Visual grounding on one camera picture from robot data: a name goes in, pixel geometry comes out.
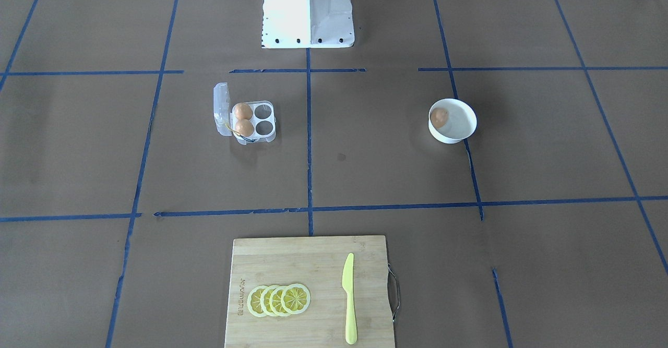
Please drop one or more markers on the white bowl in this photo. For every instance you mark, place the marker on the white bowl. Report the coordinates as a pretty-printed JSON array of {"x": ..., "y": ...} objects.
[{"x": 461, "y": 124}]

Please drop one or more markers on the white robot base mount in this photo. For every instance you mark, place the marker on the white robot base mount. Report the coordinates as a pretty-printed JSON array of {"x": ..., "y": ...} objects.
[{"x": 307, "y": 24}]

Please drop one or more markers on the yellow plastic knife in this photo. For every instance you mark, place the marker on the yellow plastic knife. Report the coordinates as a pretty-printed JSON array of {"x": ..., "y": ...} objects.
[{"x": 347, "y": 283}]

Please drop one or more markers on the brown egg in box rear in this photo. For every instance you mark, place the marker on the brown egg in box rear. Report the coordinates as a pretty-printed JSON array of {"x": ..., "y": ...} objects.
[{"x": 242, "y": 111}]

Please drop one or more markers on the brown egg in box front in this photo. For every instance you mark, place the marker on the brown egg in box front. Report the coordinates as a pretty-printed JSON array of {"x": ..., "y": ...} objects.
[{"x": 245, "y": 127}]

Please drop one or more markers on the brown egg in box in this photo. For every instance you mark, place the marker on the brown egg in box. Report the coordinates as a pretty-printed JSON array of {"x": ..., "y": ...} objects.
[
  {"x": 242, "y": 111},
  {"x": 245, "y": 127}
]

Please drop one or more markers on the brown egg from bowl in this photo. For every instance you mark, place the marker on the brown egg from bowl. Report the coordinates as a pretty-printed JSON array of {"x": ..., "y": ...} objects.
[{"x": 439, "y": 117}]

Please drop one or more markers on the yellow green rubber band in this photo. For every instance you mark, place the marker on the yellow green rubber band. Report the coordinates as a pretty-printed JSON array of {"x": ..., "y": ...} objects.
[{"x": 243, "y": 139}]

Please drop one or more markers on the clear plastic egg box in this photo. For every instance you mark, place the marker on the clear plastic egg box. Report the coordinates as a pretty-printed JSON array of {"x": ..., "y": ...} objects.
[{"x": 264, "y": 118}]

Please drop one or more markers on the bamboo cutting board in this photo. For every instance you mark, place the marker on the bamboo cutting board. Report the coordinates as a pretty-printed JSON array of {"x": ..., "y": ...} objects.
[{"x": 318, "y": 264}]

